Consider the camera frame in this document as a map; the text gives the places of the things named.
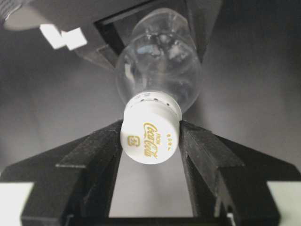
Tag clear plastic bottle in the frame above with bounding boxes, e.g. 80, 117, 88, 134
116, 8, 201, 113

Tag white bottle cap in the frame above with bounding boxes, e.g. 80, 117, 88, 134
120, 91, 182, 164

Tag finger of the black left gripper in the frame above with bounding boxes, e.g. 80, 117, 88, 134
186, 0, 222, 62

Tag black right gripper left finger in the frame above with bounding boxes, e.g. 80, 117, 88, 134
0, 121, 122, 226

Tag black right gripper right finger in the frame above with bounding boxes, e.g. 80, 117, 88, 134
179, 121, 301, 226

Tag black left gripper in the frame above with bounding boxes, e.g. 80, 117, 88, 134
21, 0, 182, 67

